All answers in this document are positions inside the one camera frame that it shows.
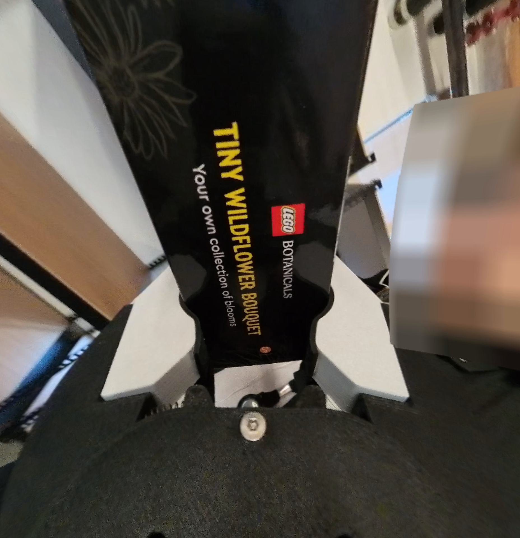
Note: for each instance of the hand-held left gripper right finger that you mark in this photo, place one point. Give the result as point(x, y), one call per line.
point(356, 349)

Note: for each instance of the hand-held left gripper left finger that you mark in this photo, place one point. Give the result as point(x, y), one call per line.
point(155, 349)

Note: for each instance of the wooden shelf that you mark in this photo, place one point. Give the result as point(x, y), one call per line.
point(33, 189)

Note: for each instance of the black lego flower box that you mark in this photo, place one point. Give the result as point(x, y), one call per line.
point(243, 126)

